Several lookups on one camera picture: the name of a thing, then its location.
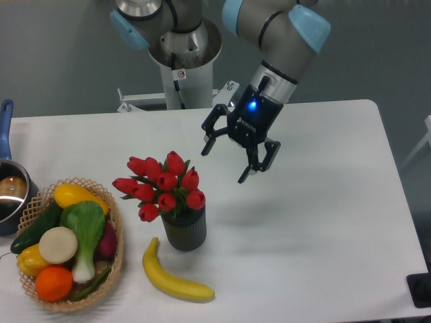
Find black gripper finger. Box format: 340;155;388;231
238;138;281;184
201;104;230;156

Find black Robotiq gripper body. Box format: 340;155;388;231
227;85;284;148

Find red tulip bouquet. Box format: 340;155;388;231
112;151;206;222

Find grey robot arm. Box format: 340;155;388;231
110;1;331;182

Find dark grey ribbed vase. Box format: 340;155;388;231
162;207;207;252

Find yellow banana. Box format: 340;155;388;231
142;237;215;303

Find green bok choy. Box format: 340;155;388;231
60;201;105;283

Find purple sweet potato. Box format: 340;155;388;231
97;222;117;258

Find yellow squash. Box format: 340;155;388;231
53;184;109;215

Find dark green cucumber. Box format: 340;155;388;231
10;202;63;254

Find woven wicker basket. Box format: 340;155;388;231
18;177;124;312

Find round beige bun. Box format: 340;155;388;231
38;227;78;264

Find green bean pod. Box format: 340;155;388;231
72;266;111;301

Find blue saucepan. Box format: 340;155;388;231
1;99;38;236

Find black device at table edge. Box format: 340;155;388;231
406;273;430;308

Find orange fruit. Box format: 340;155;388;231
35;266;73;301

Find yellow bell pepper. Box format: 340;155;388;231
17;244;51;277

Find white frame at right edge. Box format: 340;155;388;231
401;115;430;169

